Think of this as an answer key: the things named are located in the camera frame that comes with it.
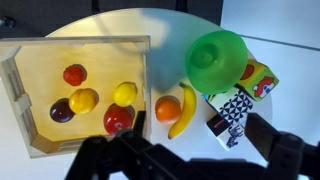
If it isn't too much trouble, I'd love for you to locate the yellow banana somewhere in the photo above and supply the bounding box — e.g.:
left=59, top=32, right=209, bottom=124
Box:
left=168, top=82, right=197, bottom=139

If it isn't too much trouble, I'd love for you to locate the green plastic bowl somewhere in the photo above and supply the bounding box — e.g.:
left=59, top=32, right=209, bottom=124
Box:
left=185, top=30, right=248, bottom=95

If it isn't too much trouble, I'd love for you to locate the black white patterned cube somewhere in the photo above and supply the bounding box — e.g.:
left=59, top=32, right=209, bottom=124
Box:
left=204, top=88, right=253, bottom=124

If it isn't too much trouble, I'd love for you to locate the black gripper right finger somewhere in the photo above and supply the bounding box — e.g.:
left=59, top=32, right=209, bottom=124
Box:
left=245, top=113, right=302, bottom=160

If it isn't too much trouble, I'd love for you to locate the wooden tray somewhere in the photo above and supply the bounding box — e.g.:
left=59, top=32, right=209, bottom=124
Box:
left=0, top=36, right=150, bottom=158

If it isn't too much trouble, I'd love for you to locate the red apple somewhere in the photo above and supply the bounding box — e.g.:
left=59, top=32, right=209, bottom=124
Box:
left=103, top=104, right=135, bottom=135

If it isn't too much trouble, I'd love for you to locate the yellow lemon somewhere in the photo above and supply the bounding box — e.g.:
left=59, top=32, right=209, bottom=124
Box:
left=113, top=82, right=138, bottom=107

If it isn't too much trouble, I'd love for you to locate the small red tomato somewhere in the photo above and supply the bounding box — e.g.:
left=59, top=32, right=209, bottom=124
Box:
left=63, top=64, right=87, bottom=86

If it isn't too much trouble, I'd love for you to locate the orange fruit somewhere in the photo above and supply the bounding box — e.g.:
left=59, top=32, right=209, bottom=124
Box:
left=155, top=96, right=181, bottom=125

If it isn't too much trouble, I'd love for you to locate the colourful soft cube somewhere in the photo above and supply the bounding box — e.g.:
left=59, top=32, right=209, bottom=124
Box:
left=237, top=59, right=279, bottom=102

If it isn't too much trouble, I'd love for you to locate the yellow orange bell pepper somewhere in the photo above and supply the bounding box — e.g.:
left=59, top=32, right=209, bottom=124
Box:
left=69, top=88, right=98, bottom=114

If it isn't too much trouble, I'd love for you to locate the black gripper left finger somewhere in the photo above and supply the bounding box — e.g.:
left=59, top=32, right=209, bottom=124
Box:
left=115, top=111, right=146, bottom=139

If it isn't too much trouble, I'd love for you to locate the dark purple plum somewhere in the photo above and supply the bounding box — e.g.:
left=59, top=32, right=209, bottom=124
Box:
left=50, top=98, right=75, bottom=123

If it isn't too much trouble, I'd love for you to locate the black white soft cube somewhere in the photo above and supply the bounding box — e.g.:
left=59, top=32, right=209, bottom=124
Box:
left=206, top=114, right=244, bottom=151

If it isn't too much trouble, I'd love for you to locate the round white table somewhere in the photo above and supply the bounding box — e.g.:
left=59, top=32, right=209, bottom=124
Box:
left=0, top=8, right=265, bottom=180

